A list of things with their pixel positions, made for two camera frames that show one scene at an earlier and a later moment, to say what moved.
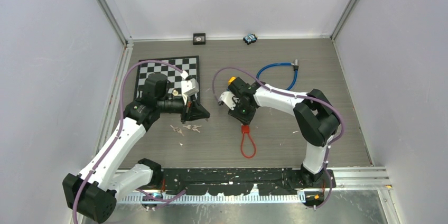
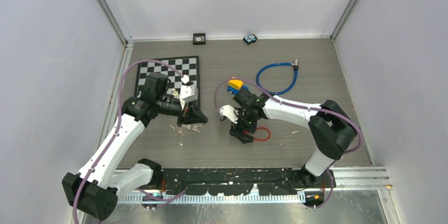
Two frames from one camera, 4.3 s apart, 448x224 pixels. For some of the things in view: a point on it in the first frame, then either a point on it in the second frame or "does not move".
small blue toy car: [250, 38] does not move
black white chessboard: [190, 64] does not move
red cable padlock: [245, 129] → [264, 139]
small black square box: [199, 38] does not move
